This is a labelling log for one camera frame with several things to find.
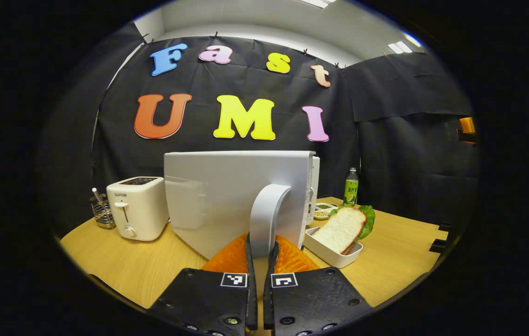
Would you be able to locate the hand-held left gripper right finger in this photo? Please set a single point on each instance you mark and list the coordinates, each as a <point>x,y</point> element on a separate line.
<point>315,303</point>

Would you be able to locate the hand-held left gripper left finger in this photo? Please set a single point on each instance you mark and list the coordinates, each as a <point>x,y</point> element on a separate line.
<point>208,303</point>

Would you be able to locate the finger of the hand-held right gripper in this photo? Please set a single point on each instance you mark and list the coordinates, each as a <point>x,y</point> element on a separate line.
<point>467,127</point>

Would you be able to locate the white bread slice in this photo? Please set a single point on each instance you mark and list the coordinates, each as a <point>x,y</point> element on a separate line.
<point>339,231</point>

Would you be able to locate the green lettuce leaf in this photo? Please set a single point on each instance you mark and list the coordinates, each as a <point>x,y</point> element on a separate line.
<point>369,217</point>

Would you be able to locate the white microwave oven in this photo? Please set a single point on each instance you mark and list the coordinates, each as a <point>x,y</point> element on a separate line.
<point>231,186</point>

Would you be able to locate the white rectangular tray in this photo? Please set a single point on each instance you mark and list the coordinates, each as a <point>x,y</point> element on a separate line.
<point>329,254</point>

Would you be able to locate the white divided snack dish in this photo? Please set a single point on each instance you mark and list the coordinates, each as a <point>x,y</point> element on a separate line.
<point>322,213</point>

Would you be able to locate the small ceiling light panel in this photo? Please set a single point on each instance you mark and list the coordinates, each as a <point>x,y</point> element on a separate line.
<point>400,46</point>

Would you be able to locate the cream toaster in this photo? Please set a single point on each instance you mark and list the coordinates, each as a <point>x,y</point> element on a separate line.
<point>140,210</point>

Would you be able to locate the green drink bottle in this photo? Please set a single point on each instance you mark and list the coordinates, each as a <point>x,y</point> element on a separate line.
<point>350,191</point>

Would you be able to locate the white utensil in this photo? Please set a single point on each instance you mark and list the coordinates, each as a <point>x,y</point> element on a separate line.
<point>96,192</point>

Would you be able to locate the long ceiling light panel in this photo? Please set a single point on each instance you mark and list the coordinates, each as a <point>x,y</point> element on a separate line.
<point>318,3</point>

